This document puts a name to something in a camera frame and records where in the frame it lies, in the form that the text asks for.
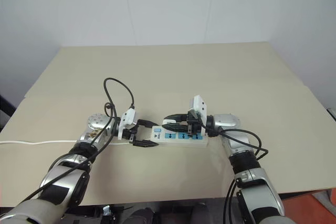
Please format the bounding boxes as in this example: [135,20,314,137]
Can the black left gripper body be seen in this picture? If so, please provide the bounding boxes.
[122,119,144,145]

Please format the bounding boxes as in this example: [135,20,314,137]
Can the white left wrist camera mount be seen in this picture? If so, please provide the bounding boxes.
[117,106,138,141]

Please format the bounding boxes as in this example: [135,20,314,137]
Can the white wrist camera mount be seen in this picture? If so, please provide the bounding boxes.
[117,106,138,141]
[187,94,208,137]

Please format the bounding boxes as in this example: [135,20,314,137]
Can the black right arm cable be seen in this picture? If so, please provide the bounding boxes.
[195,111,269,224]

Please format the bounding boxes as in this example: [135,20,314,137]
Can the white power strip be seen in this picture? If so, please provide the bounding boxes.
[150,125,209,148]

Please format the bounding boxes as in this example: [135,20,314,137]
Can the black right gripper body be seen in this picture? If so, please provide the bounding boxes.
[187,112,203,136]

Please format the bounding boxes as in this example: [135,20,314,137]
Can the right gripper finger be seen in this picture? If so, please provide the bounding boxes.
[163,113,189,123]
[164,122,190,133]

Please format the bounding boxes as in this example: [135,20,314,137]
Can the dark rounded shape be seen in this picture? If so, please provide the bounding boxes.
[128,207,161,224]

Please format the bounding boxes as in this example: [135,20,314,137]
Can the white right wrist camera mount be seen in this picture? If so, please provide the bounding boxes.
[187,94,208,137]

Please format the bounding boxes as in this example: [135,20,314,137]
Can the white power strip cord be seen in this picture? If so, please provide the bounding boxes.
[0,139,132,146]

